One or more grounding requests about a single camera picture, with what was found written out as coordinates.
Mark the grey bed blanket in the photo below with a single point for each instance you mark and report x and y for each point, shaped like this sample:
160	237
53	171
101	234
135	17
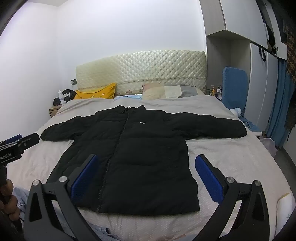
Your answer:
231	157

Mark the brown checked garment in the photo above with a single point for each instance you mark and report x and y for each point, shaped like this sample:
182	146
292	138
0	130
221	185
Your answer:
291	69

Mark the small black object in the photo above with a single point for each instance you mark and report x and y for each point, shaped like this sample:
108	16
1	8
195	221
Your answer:
56	102

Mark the cream quilted headboard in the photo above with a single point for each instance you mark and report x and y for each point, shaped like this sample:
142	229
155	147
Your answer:
138	67

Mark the black puffer jacket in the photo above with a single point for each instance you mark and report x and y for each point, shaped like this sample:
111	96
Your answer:
143	150

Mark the person's left hand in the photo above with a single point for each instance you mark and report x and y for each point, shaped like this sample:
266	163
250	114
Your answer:
10	199

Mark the light blue bed sheet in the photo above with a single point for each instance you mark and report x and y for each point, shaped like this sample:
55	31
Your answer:
126	97

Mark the yellow bottle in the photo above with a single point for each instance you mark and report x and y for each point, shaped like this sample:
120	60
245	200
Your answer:
213	91

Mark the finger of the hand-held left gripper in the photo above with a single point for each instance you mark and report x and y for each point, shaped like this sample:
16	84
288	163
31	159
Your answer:
31	140
13	138

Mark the wooden nightstand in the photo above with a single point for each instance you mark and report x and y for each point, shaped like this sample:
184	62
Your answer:
54	112

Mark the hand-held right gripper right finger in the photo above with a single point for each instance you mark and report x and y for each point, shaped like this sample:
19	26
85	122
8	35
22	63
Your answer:
208	178

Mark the blue cloth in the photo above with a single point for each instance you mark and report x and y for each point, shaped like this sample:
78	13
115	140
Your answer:
251	125

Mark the grey white wardrobe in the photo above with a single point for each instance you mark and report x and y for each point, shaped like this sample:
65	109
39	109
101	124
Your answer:
242	34

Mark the white sock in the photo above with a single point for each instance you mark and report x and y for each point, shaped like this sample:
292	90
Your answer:
236	111

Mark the white cushion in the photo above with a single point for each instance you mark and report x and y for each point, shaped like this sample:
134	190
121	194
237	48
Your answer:
285	206

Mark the yellow pillow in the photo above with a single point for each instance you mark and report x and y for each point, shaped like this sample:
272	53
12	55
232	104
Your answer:
97	93

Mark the white bottle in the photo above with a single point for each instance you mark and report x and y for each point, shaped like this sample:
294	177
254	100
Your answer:
61	98

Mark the beige grey pillow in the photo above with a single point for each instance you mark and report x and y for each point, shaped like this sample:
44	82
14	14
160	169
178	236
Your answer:
166	92

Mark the blue curtain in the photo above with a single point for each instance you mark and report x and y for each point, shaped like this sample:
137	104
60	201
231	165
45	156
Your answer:
281	104

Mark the black bag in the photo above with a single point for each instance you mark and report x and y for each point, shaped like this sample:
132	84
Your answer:
69	93

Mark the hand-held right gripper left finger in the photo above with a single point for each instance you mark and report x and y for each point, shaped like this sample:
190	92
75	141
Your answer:
84	178

